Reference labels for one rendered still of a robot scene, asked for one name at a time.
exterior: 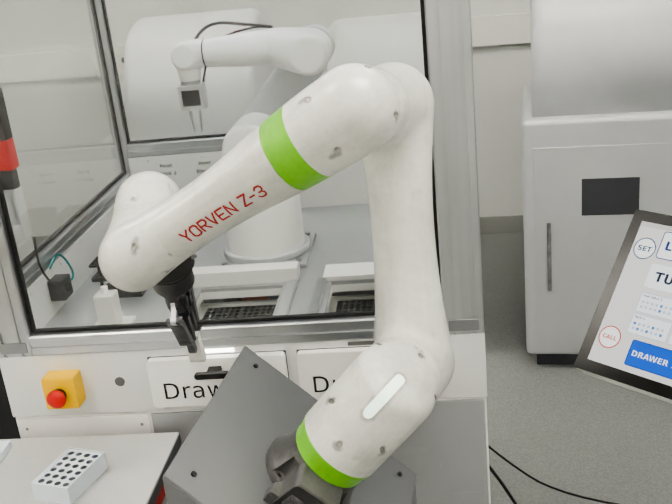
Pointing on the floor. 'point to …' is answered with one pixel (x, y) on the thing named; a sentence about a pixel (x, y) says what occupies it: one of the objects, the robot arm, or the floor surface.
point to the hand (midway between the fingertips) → (194, 347)
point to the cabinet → (467, 465)
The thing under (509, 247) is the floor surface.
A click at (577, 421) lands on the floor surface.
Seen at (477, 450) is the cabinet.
